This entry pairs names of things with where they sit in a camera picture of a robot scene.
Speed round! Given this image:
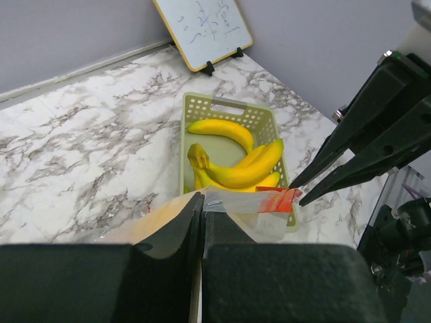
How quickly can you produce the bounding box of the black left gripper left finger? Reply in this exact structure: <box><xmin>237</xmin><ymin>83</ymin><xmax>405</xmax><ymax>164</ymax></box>
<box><xmin>1</xmin><ymin>192</ymin><xmax>203</xmax><ymax>322</ymax></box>

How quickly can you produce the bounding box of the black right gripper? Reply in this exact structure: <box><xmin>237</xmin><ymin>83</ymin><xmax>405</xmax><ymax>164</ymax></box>
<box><xmin>290</xmin><ymin>50</ymin><xmax>430</xmax><ymax>188</ymax></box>

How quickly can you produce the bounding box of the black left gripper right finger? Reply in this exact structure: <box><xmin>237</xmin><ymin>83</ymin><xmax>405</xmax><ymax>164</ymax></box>
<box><xmin>202</xmin><ymin>212</ymin><xmax>387</xmax><ymax>322</ymax></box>

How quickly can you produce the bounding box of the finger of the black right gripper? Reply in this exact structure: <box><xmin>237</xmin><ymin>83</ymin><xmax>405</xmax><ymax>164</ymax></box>
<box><xmin>299</xmin><ymin>96</ymin><xmax>430</xmax><ymax>207</ymax></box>

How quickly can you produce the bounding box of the clear orange-zip bag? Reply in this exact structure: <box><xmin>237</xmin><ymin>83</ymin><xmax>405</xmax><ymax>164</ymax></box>
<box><xmin>73</xmin><ymin>186</ymin><xmax>302</xmax><ymax>244</ymax></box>

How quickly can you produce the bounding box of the yellow toy banana bunch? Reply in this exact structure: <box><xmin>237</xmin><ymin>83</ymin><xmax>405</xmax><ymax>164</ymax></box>
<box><xmin>183</xmin><ymin>114</ymin><xmax>288</xmax><ymax>192</ymax></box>

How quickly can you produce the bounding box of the pale green perforated basket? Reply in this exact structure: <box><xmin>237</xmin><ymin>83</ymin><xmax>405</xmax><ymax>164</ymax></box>
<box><xmin>177</xmin><ymin>92</ymin><xmax>300</xmax><ymax>234</ymax></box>

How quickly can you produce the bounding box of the small whiteboard with wooden frame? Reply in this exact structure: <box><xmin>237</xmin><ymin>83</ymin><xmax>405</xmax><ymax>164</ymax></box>
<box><xmin>154</xmin><ymin>0</ymin><xmax>253</xmax><ymax>77</ymax></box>

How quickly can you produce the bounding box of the aluminium table edge rail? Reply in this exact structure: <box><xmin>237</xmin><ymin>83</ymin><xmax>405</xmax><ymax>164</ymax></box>
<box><xmin>1</xmin><ymin>40</ymin><xmax>172</xmax><ymax>103</ymax></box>

